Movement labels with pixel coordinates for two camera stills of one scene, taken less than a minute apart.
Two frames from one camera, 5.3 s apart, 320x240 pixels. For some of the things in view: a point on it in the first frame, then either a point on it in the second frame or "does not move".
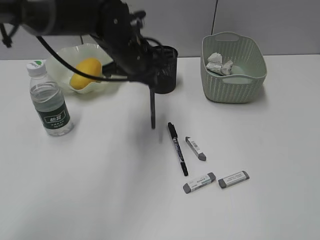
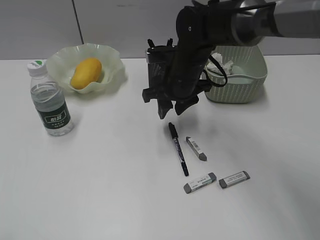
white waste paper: x=215 y=64 does not move
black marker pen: x=182 y=160 does not move
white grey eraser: x=201 y=155 does not move
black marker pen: x=152 y=105 → x=170 y=42
